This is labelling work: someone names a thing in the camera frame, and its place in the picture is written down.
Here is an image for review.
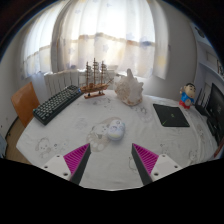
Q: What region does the white radiator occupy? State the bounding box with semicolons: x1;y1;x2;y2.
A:
43;69;118;98

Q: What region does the black router with antennas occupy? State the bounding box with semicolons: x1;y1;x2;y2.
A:
194;87;211;118

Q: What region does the orange wooden chair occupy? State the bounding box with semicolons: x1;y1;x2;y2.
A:
10;81;41;128

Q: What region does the white wall shelf unit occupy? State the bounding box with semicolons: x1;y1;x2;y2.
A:
189;23;224;84

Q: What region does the white star-print curtain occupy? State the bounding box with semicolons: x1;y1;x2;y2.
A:
21;0;169;80

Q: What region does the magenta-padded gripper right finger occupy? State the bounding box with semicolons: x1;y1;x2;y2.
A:
131;142;184;186

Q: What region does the black keyboard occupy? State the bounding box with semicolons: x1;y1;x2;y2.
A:
32;84;84;126

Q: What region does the black mouse pad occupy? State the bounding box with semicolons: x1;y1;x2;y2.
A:
152;103;191;128

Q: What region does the white cartoon-print computer mouse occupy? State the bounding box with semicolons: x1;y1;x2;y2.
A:
107;119;127;141

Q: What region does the cartoon boy figurine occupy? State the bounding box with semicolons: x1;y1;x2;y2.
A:
178;82;197;110

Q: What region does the large white conch shell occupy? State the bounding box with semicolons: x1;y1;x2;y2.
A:
114;68;145;107

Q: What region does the wooden model sailing ship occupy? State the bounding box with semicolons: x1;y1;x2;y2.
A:
79;57;114;100

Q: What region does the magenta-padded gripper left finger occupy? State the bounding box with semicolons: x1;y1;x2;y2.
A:
42;142;92;186

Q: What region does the black monitor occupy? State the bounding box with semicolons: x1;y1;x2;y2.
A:
205;83;224;136

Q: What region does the white cartoon-print tablecloth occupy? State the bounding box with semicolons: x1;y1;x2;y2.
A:
15;89;219;191

